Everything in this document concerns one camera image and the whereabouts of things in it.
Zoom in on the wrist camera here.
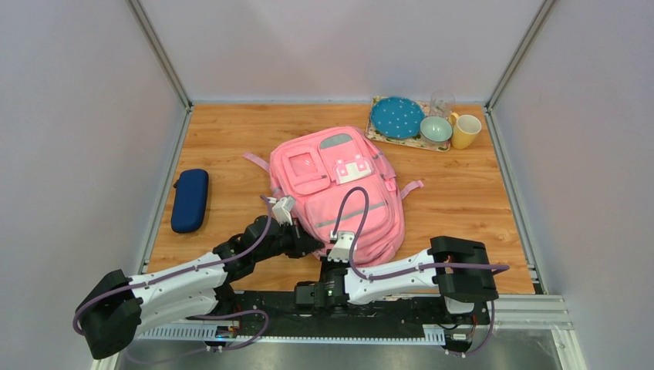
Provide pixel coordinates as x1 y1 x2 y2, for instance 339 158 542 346
327 231 356 263
268 196 295 225

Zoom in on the yellow mug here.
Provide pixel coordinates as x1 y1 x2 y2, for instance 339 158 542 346
449 113 483 150

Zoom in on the pink student backpack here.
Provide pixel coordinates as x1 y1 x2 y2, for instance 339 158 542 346
244 126 423 267

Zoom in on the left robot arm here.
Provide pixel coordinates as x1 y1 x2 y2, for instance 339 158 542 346
72 216 324 359

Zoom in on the blue polka dot plate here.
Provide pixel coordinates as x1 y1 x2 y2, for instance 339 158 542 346
369 96 425 140

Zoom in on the light green bowl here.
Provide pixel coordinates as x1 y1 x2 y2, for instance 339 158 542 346
420 116 453 143

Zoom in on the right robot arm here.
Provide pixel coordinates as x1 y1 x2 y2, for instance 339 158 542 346
295 232 509 323

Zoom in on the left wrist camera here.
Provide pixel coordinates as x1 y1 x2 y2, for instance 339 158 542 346
268 196 295 225

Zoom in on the clear drinking glass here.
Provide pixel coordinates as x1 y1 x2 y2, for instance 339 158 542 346
429 90 456 119

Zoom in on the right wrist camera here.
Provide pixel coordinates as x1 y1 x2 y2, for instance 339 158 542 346
327 231 356 263

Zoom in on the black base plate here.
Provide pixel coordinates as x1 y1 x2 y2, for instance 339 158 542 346
209 291 490 338

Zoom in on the patterned serving tray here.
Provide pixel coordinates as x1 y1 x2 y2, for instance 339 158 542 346
365 96 453 152

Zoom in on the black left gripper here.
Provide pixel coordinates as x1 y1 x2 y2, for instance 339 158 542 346
254 217 325 264

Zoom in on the blue zippered pencil case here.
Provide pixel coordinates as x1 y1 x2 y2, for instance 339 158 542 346
170 169 209 234

